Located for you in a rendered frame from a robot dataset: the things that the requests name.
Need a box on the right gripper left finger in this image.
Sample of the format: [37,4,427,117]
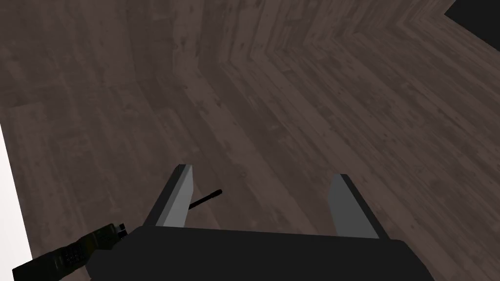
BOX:
[142,164,194,228]

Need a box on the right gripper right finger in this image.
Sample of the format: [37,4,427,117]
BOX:
[327,174,390,240]

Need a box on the black handheld radio with antenna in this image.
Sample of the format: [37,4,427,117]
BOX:
[11,189,224,281]

